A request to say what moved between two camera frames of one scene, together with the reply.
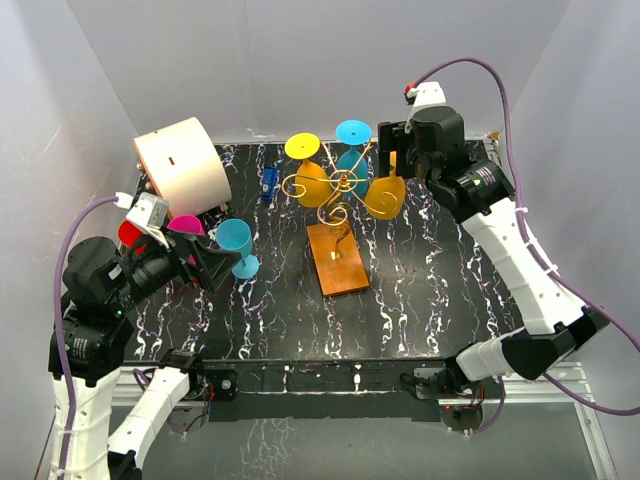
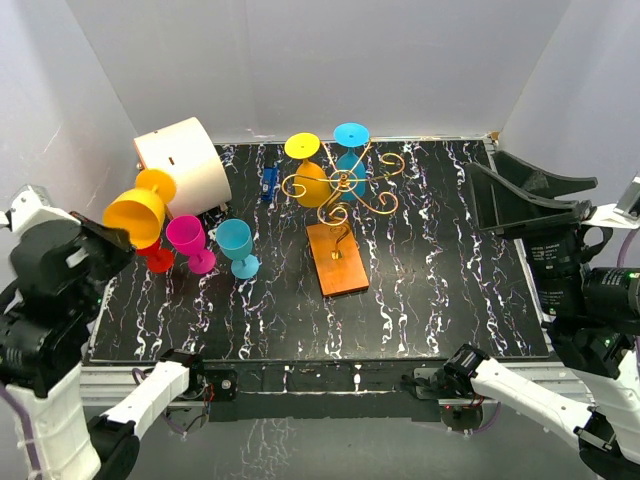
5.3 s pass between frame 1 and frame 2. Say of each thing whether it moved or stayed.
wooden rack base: stayed
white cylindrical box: stayed
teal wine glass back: stayed
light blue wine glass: stayed
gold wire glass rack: stayed
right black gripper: moved
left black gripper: moved
